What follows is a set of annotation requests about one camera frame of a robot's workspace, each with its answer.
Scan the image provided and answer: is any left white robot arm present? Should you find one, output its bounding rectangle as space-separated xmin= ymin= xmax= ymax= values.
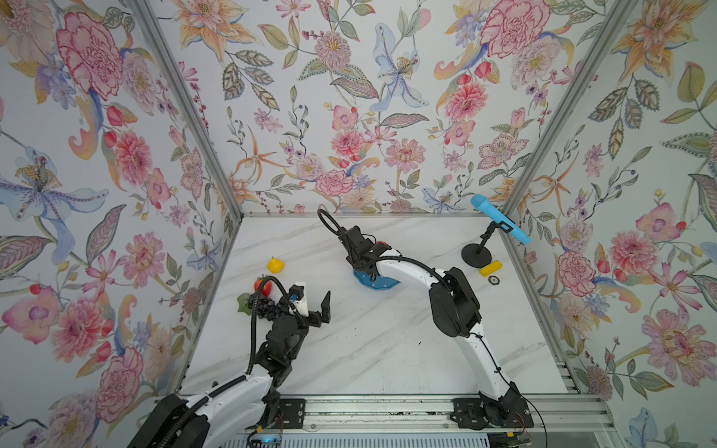
xmin=128 ymin=283 xmax=330 ymax=447

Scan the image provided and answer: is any blue polka dot plate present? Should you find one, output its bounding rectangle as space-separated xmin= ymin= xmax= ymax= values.
xmin=357 ymin=272 xmax=400 ymax=290

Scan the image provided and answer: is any dark purple toy grape bunch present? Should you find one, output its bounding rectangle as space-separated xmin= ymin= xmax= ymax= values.
xmin=237 ymin=293 xmax=286 ymax=321

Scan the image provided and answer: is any black microphone stand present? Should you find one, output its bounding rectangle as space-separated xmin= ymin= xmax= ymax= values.
xmin=461 ymin=221 xmax=513 ymax=269

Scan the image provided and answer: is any yellow toy block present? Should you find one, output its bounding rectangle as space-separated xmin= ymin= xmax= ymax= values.
xmin=479 ymin=261 xmax=503 ymax=278

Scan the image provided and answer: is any blue toy microphone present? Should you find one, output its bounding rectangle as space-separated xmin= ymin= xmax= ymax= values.
xmin=471 ymin=194 xmax=530 ymax=245

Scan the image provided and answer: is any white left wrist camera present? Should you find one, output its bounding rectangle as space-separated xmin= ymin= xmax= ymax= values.
xmin=289 ymin=282 xmax=309 ymax=317

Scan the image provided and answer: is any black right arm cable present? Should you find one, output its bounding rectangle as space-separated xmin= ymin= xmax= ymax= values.
xmin=316 ymin=208 xmax=550 ymax=448

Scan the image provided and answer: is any aluminium corner post right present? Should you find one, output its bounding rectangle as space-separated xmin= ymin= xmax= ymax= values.
xmin=506 ymin=0 xmax=634 ymax=220

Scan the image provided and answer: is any aluminium corner post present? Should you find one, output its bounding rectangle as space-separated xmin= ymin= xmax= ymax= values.
xmin=129 ymin=0 xmax=244 ymax=222
xmin=506 ymin=0 xmax=634 ymax=220

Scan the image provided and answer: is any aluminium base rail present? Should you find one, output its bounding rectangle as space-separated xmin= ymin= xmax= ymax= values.
xmin=245 ymin=394 xmax=617 ymax=448

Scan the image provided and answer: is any aluminium corner post left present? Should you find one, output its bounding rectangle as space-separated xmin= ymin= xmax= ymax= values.
xmin=129 ymin=0 xmax=244 ymax=222

